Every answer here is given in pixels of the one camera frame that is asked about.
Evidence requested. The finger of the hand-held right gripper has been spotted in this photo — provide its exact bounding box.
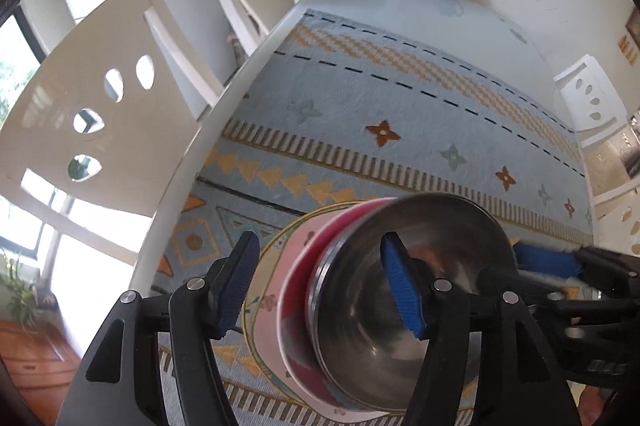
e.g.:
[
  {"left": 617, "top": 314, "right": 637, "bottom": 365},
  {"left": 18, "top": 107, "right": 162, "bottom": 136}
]
[
  {"left": 477, "top": 266, "right": 591, "bottom": 313},
  {"left": 512, "top": 243, "right": 640, "bottom": 293}
]

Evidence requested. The wooden cabinet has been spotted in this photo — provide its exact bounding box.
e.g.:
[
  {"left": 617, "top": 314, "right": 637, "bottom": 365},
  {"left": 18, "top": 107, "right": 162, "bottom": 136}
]
[{"left": 0, "top": 318, "right": 83, "bottom": 402}]

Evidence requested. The green potted plant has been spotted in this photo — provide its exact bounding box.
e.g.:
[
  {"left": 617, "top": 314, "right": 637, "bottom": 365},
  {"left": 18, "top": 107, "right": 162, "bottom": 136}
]
[{"left": 0, "top": 246, "right": 46, "bottom": 337}]

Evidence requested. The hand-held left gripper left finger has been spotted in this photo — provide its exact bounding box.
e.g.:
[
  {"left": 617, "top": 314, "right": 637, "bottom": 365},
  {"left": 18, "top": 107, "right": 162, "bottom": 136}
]
[{"left": 55, "top": 230, "right": 262, "bottom": 426}]

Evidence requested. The patterned blue table mat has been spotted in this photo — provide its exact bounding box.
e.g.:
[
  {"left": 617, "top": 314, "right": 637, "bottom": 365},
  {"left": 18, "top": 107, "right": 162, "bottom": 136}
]
[{"left": 132, "top": 8, "right": 596, "bottom": 426}]

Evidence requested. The person's right hand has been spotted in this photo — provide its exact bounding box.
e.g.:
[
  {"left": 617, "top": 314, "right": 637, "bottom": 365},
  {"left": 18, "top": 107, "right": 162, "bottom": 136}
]
[{"left": 577, "top": 383, "right": 616, "bottom": 426}]

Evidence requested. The framed wall picture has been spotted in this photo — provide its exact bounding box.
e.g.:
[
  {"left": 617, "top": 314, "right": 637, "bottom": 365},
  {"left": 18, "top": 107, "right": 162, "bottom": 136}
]
[{"left": 625, "top": 6, "right": 640, "bottom": 66}]

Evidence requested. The magenta steel bowl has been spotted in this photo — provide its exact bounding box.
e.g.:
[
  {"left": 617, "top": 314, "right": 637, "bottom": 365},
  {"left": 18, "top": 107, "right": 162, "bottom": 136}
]
[{"left": 277, "top": 194, "right": 516, "bottom": 412}]

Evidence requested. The pink patterned bowl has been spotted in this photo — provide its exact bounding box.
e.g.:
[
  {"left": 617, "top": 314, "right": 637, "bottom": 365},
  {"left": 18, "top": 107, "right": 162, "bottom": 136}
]
[{"left": 276, "top": 213, "right": 396, "bottom": 417}]

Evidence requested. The hexagonal floral plate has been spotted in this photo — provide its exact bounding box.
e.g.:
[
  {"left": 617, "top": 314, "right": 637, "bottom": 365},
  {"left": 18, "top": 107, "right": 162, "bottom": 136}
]
[{"left": 241, "top": 203, "right": 361, "bottom": 417}]

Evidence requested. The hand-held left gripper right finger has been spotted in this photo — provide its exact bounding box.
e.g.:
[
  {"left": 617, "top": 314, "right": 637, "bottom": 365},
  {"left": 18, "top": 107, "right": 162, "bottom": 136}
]
[{"left": 380, "top": 231, "right": 583, "bottom": 426}]

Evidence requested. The window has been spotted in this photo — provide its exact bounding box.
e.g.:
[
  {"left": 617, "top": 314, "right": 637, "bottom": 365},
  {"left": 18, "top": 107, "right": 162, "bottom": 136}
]
[{"left": 0, "top": 3, "right": 56, "bottom": 267}]

